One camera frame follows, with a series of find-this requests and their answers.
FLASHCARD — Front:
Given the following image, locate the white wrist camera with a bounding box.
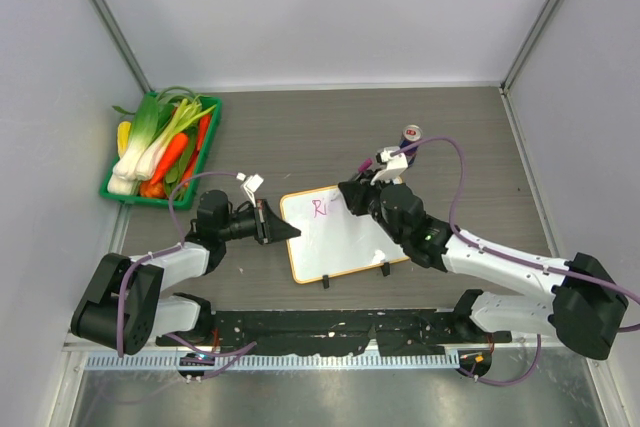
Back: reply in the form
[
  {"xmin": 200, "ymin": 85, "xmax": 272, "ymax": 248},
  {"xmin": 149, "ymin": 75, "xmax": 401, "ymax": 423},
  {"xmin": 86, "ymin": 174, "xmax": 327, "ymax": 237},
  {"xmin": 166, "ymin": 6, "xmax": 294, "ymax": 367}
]
[
  {"xmin": 236, "ymin": 172, "xmax": 264, "ymax": 207},
  {"xmin": 371, "ymin": 147, "xmax": 408, "ymax": 185}
]

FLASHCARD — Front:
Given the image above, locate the large orange carrot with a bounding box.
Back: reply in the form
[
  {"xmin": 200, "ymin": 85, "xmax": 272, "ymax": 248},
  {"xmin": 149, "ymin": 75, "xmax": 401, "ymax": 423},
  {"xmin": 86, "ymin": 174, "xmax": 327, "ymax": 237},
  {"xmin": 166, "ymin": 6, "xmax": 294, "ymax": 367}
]
[{"xmin": 150, "ymin": 132, "xmax": 189, "ymax": 185}]

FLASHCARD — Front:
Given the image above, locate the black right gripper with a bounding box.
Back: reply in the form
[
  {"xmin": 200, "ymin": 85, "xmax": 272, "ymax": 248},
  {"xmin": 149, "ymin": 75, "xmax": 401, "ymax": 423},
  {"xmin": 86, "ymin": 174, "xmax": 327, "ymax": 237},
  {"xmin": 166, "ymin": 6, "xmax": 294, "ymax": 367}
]
[{"xmin": 340, "ymin": 168, "xmax": 405, "ymax": 244}]

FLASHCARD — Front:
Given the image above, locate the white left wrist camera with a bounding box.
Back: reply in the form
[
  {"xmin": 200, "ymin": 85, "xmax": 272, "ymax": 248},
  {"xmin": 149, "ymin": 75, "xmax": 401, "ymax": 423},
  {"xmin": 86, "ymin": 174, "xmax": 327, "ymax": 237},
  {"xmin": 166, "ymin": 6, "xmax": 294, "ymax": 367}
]
[{"xmin": 236, "ymin": 172, "xmax": 264, "ymax": 207}]

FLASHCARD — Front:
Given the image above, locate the small red chili pepper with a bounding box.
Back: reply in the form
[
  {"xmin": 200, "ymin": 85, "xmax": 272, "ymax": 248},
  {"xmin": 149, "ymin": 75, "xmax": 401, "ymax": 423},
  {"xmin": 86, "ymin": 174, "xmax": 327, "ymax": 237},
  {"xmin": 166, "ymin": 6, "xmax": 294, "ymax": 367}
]
[{"xmin": 196, "ymin": 114, "xmax": 212, "ymax": 151}]

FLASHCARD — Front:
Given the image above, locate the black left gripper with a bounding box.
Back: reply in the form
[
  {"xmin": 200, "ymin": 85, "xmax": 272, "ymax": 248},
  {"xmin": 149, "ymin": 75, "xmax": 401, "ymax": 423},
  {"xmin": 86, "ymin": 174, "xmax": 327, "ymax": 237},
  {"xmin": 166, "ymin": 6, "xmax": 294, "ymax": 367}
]
[{"xmin": 218, "ymin": 199, "xmax": 299, "ymax": 245}]

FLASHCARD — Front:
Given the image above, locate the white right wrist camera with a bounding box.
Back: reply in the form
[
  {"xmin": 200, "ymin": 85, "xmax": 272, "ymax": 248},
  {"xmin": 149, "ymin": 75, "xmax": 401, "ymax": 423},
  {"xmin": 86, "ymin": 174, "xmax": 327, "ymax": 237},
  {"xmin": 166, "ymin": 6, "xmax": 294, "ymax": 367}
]
[{"xmin": 371, "ymin": 147, "xmax": 408, "ymax": 185}]

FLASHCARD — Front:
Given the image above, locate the yellow corn cob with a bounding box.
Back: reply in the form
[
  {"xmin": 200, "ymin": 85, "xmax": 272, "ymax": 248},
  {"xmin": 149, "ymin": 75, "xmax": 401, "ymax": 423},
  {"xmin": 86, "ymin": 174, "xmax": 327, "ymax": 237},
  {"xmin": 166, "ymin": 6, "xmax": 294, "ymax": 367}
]
[{"xmin": 116, "ymin": 121, "xmax": 132, "ymax": 158}]

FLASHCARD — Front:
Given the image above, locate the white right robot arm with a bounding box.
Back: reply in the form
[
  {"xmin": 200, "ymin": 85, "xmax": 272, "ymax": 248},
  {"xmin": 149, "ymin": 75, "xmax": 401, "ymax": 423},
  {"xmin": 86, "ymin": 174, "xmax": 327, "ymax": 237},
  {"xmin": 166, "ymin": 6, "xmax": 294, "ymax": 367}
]
[{"xmin": 338, "ymin": 175, "xmax": 629, "ymax": 360}]

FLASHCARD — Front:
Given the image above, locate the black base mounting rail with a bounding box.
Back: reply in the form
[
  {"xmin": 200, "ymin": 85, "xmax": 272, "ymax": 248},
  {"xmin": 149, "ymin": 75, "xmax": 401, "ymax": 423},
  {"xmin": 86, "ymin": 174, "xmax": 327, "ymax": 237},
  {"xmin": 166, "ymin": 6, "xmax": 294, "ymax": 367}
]
[{"xmin": 178, "ymin": 309, "xmax": 512, "ymax": 357}]

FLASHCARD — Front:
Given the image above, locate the white slotted cable duct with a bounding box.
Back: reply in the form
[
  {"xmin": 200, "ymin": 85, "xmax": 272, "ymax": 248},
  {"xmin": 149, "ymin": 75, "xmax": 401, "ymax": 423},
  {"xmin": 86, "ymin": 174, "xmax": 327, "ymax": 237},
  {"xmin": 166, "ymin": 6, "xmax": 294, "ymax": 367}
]
[{"xmin": 85, "ymin": 351, "xmax": 460, "ymax": 373}]

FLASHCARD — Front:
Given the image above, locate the orange framed whiteboard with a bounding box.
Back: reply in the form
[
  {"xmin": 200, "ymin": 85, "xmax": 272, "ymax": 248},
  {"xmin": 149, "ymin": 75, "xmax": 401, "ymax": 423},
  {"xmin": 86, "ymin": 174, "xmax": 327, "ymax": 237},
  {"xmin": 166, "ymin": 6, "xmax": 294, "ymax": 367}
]
[{"xmin": 280, "ymin": 186, "xmax": 408, "ymax": 284}]

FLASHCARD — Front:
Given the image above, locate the white green bok choy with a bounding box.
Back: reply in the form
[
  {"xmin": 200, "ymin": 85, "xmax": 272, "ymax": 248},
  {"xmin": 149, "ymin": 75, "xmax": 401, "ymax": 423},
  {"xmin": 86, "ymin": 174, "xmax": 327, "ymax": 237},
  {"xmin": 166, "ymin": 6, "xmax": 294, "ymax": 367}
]
[{"xmin": 107, "ymin": 93, "xmax": 159, "ymax": 195}]

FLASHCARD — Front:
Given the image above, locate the blue silver energy drink can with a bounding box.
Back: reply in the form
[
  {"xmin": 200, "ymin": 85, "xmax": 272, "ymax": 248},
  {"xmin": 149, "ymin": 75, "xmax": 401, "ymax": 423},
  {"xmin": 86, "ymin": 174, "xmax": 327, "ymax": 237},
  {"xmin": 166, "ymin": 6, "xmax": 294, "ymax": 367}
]
[{"xmin": 399, "ymin": 124, "xmax": 423, "ymax": 168}]

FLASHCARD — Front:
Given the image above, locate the purple capped marker pen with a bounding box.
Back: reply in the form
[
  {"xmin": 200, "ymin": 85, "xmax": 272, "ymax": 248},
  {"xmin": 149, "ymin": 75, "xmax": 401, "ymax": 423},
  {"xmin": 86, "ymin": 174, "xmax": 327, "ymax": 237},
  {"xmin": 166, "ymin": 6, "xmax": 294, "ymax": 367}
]
[{"xmin": 348, "ymin": 158, "xmax": 375, "ymax": 183}]

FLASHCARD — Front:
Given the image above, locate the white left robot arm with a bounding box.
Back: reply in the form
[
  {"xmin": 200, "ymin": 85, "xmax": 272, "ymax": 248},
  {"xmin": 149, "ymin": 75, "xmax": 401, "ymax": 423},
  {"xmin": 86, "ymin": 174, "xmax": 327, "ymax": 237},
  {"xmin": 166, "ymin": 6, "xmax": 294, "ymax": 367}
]
[{"xmin": 70, "ymin": 190, "xmax": 301, "ymax": 355}]

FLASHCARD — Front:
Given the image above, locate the green plastic vegetable tray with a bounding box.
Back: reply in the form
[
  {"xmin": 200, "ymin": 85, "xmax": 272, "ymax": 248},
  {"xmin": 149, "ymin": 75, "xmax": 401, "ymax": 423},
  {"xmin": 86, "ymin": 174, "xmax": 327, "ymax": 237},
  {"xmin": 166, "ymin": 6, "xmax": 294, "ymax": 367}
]
[{"xmin": 99, "ymin": 86, "xmax": 222, "ymax": 210}]

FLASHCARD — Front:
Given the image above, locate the green spring onion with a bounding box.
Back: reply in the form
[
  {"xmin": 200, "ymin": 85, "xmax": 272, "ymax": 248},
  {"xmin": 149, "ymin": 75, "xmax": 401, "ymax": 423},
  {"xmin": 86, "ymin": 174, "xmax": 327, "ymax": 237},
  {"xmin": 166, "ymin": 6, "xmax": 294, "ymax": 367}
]
[{"xmin": 134, "ymin": 93, "xmax": 215, "ymax": 181}]

